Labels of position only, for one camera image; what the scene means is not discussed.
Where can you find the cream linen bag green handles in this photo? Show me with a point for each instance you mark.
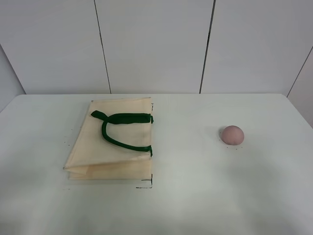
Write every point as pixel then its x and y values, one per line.
pixel 115 141

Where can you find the pink peach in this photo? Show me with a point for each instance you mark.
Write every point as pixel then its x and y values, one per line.
pixel 232 135

